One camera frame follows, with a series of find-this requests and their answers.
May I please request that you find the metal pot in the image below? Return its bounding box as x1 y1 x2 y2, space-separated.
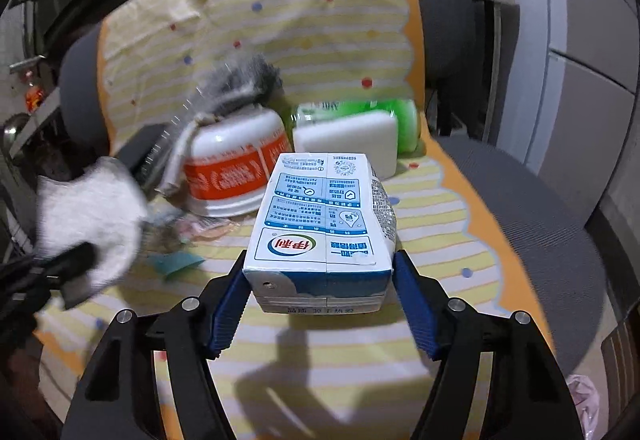
0 112 31 156

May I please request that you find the green plastic bottle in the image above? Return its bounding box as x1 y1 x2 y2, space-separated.
290 99 422 156

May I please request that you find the white foam block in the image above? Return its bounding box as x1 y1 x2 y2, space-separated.
292 111 400 180

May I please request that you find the trash bin with lilac bag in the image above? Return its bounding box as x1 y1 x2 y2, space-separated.
567 372 601 440

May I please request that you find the grey upholstered chair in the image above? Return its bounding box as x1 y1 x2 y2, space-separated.
59 0 608 376

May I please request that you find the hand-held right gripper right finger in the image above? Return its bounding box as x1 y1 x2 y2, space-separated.
392 250 586 440

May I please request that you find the red ornament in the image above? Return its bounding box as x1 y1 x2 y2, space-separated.
22 85 46 113

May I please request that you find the blue and white milk carton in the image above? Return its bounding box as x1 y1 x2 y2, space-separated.
242 151 398 316

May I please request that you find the yellow striped dotted cloth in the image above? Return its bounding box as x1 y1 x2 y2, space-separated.
37 0 556 440

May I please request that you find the pink wrapper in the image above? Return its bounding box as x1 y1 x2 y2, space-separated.
175 215 236 241

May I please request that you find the white orange instant noodle bowl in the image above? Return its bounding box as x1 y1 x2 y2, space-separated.
182 109 296 218

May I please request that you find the teal paper scrap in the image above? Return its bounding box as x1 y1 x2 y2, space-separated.
150 252 205 281

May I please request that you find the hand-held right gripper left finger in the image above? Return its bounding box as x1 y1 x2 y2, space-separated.
60 257 251 440

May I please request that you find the white refrigerator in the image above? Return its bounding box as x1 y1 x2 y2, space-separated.
520 0 640 201

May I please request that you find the grey fuzzy cloth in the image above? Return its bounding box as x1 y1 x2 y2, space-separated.
192 52 286 121

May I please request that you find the light grey sock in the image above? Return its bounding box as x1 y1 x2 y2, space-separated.
36 157 148 308

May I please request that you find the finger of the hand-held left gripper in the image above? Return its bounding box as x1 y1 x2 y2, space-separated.
32 242 98 293
112 122 173 193

